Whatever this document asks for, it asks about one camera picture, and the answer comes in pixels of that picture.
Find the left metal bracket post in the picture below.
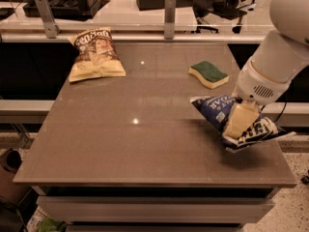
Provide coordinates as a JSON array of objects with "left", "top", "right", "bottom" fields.
[{"left": 34, "top": 0, "right": 60, "bottom": 39}]

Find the green and yellow sponge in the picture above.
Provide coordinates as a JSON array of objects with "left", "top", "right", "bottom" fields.
[{"left": 188, "top": 61, "right": 229, "bottom": 89}]

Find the black office chair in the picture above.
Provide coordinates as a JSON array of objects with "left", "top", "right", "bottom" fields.
[{"left": 193, "top": 0, "right": 256, "bottom": 34}]

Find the middle metal bracket post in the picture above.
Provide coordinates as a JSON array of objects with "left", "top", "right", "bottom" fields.
[{"left": 164, "top": 0, "right": 177, "bottom": 40}]

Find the brown sea salt chip bag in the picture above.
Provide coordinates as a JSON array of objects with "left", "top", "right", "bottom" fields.
[{"left": 69, "top": 27, "right": 126, "bottom": 83}]

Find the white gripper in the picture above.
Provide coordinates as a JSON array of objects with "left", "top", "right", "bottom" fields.
[{"left": 223, "top": 57, "right": 290, "bottom": 139}]

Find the blue chip bag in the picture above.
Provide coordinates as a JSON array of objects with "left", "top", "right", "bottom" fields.
[{"left": 190, "top": 95, "right": 295, "bottom": 153}]

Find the green bag under table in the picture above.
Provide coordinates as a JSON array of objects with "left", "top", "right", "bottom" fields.
[{"left": 38, "top": 217, "right": 67, "bottom": 232}]

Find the metal bracket post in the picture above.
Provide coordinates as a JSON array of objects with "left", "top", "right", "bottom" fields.
[
  {"left": 164, "top": 0, "right": 177, "bottom": 40},
  {"left": 34, "top": 0, "right": 60, "bottom": 39}
]

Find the black tray on counter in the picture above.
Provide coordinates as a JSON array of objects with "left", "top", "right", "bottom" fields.
[{"left": 22, "top": 0, "right": 110, "bottom": 21}]

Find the white drawer front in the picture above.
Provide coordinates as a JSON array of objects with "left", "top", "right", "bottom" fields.
[{"left": 38, "top": 196, "right": 274, "bottom": 224}]

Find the brown cardboard box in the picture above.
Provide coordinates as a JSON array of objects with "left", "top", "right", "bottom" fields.
[{"left": 0, "top": 149, "right": 30, "bottom": 206}]

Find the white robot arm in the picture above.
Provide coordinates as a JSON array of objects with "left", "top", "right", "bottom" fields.
[{"left": 223, "top": 0, "right": 309, "bottom": 139}]

